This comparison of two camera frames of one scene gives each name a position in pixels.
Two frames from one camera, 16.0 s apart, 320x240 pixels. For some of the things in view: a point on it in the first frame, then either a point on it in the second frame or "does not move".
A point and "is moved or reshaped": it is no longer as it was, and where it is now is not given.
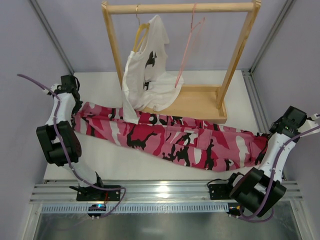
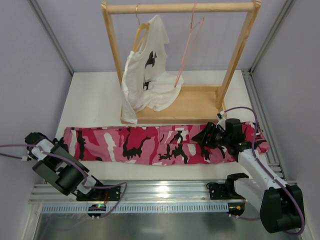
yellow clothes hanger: [142, 32] does not move
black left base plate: [96, 194] does not move
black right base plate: [219, 191] does not move
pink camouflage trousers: [184, 143] is moved or reshaped
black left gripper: [75, 107] -> [33, 138]
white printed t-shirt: [147, 82] does not move
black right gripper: [268, 136] -> [210, 135]
